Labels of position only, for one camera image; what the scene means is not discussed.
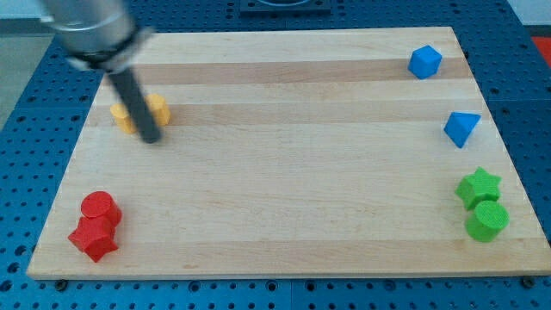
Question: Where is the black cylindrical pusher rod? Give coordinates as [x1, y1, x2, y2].
[108, 67, 162, 144]

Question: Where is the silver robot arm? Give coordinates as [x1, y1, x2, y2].
[40, 0, 162, 144]

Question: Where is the yellow block left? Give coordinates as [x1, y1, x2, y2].
[109, 103, 137, 134]

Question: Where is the yellow hexagon block right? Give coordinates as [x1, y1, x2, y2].
[145, 94, 171, 126]

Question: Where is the red cylinder block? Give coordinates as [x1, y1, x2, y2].
[81, 191, 122, 226]

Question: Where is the red star block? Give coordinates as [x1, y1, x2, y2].
[68, 217, 118, 263]

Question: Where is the wooden board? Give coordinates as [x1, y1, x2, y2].
[28, 27, 550, 280]

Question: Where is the blue cube block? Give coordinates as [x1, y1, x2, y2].
[407, 45, 443, 79]

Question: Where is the blue triangular block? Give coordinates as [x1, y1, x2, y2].
[443, 112, 481, 148]

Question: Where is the green star block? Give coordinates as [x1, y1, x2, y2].
[455, 167, 502, 211]

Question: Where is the green cylinder block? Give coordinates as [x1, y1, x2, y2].
[465, 201, 510, 243]

